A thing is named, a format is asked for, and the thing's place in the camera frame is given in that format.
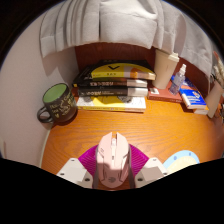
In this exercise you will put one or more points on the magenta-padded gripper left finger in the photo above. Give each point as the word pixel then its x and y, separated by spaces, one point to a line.
pixel 87 160

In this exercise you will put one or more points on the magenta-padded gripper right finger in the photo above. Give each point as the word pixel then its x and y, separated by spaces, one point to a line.
pixel 139 160

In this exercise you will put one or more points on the pink computer mouse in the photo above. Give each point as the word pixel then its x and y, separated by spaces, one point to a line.
pixel 112 160

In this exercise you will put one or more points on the round cartoon-print mouse pad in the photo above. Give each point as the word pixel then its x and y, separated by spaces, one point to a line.
pixel 181 160

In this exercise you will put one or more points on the yellow and white book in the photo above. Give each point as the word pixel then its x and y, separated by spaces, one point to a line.
pixel 110 104

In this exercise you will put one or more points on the dark mug with green inside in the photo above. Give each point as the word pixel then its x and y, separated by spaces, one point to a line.
pixel 60 103

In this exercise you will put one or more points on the red book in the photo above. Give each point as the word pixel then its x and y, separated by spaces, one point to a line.
pixel 163 96

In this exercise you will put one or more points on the black book with white pages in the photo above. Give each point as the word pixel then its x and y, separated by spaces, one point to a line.
pixel 113 92

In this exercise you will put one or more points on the orange and white book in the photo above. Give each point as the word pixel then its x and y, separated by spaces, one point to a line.
pixel 201 111

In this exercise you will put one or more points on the thin black book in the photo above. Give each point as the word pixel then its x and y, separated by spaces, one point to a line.
pixel 110 82

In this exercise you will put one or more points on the blue book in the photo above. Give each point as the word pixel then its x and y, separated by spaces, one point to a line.
pixel 193 96

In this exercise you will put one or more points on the clear spray bottle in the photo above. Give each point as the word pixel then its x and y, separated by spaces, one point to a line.
pixel 176 83

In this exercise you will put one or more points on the yellow and black book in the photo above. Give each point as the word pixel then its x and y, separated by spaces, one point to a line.
pixel 123 70

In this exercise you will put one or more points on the beige tumbler cup with lid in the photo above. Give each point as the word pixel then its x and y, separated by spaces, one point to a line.
pixel 165 70

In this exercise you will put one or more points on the white pitcher vase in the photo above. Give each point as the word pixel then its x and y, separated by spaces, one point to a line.
pixel 216 100

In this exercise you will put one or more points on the white pleated curtain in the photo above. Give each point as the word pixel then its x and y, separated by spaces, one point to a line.
pixel 126 23

